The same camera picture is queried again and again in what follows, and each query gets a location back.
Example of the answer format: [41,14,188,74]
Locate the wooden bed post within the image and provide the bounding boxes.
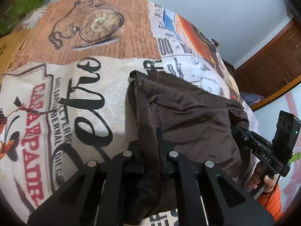
[211,39,219,47]

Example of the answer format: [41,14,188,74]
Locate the person right hand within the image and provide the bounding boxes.
[248,162,279,193]

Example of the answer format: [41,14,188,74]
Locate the green storage box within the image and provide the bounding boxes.
[1,0,43,37]

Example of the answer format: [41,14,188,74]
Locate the printed patchwork bedspread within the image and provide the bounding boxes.
[1,0,252,224]

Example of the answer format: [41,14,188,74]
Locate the black camera box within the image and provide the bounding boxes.
[272,110,300,151]

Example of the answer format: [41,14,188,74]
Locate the wooden lap desk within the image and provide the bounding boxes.
[0,29,31,76]

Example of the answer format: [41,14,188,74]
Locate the wooden door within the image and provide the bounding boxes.
[234,19,301,97]

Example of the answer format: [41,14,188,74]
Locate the brown t-shirt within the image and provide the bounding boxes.
[123,70,253,225]

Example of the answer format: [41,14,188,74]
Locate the orange sleeve forearm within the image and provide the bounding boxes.
[257,184,282,221]

